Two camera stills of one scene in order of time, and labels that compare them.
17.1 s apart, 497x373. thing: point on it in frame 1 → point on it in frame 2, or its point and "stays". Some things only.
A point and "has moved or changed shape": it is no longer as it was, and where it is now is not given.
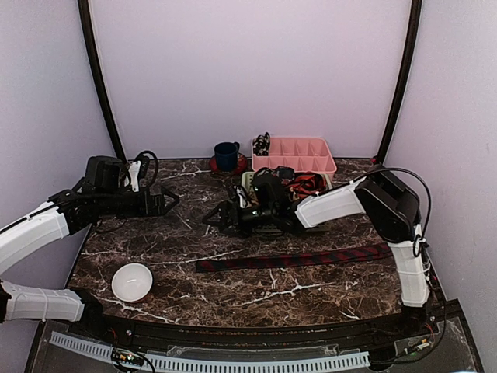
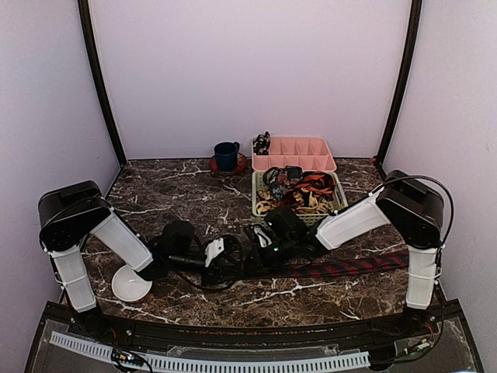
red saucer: (241, 165) stays
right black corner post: (406, 82) stays
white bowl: (132, 282) stays
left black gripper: (146, 209) → (218, 268)
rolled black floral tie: (261, 144) stays
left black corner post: (94, 57) stays
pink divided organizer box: (302, 154) stays
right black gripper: (227, 208) → (260, 264)
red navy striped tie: (293, 258) has moved or changed shape
